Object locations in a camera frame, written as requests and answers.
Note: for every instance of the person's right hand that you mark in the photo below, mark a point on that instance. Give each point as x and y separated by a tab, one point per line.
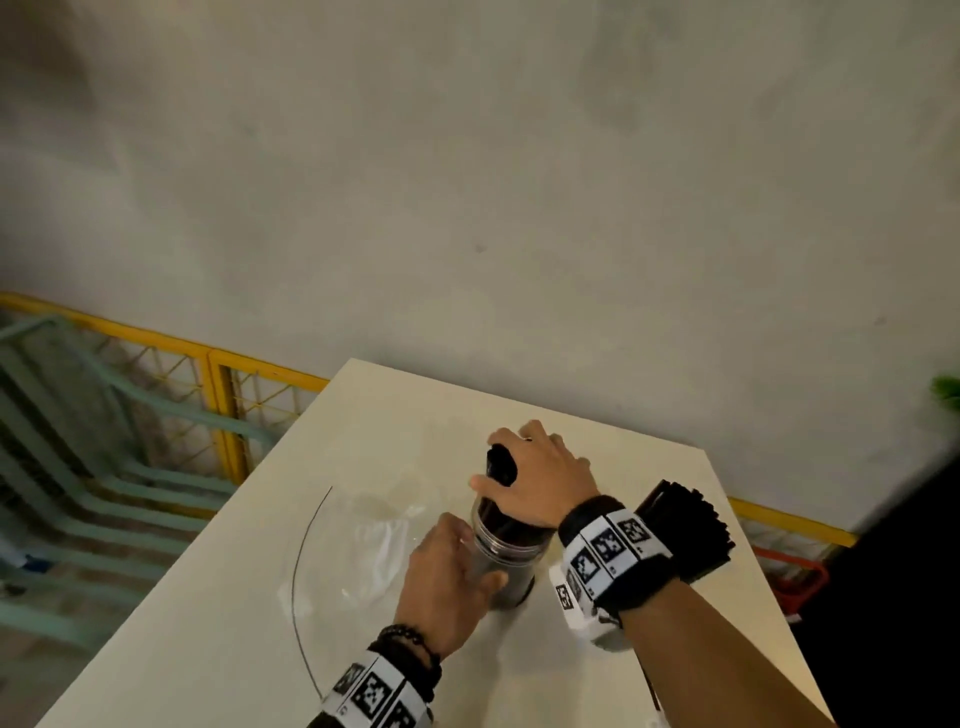
544	480

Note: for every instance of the person's left hand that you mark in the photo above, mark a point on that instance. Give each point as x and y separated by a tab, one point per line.
439	585

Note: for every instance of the bundle of black straws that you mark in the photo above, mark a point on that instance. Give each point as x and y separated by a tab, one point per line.
694	525
501	461

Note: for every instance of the clear jar with blue label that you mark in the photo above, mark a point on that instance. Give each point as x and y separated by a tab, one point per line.
510	555

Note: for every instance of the clear zip bag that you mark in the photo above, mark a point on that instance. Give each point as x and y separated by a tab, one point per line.
360	547

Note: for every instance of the person's right forearm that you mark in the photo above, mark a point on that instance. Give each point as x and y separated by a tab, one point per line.
712	660

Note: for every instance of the right black marker wristband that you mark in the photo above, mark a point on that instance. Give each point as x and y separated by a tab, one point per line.
615	555

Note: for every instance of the black marker wristband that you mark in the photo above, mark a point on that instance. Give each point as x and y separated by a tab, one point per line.
615	555
382	690

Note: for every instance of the left black marker wristband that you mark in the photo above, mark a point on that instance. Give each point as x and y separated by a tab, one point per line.
382	690

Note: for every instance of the yellow metal mesh fence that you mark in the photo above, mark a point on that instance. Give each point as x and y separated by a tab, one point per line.
221	405

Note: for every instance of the black planter box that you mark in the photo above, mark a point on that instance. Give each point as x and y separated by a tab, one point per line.
892	600

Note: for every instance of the stack of green metal chairs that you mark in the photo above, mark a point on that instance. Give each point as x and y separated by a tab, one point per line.
75	480

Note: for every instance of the green leafy plant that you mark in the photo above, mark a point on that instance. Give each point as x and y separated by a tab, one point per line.
946	391

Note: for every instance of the red metal frame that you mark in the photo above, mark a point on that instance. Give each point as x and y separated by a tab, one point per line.
806	585

